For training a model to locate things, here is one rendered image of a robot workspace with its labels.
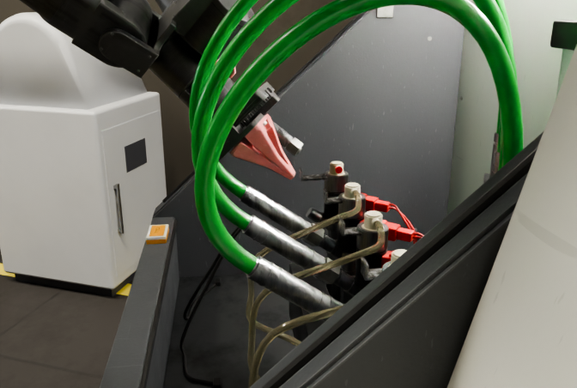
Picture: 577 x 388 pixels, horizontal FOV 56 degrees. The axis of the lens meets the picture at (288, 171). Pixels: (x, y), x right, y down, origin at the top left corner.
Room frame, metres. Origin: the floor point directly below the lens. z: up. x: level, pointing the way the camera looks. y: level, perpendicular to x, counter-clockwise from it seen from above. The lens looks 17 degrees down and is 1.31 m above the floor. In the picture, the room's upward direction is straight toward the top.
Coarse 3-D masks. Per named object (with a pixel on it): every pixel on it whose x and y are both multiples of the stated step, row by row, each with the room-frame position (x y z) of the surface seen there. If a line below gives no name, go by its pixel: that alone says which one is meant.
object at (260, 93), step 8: (224, 88) 0.59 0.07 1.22; (264, 88) 0.60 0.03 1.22; (272, 88) 0.63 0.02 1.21; (184, 96) 0.60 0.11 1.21; (224, 96) 0.59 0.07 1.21; (256, 96) 0.58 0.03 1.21; (264, 96) 0.58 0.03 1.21; (216, 104) 0.59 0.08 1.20; (248, 104) 0.58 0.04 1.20; (256, 104) 0.58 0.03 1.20; (240, 112) 0.58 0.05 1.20; (248, 112) 0.58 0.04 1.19; (240, 120) 0.58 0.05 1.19; (248, 120) 0.61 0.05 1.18
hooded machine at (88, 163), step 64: (0, 64) 2.36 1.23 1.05; (64, 64) 2.27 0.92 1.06; (0, 128) 2.33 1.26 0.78; (64, 128) 2.23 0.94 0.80; (128, 128) 2.41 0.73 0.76; (0, 192) 2.35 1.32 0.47; (64, 192) 2.24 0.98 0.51; (128, 192) 2.36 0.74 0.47; (64, 256) 2.26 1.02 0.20; (128, 256) 2.32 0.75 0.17
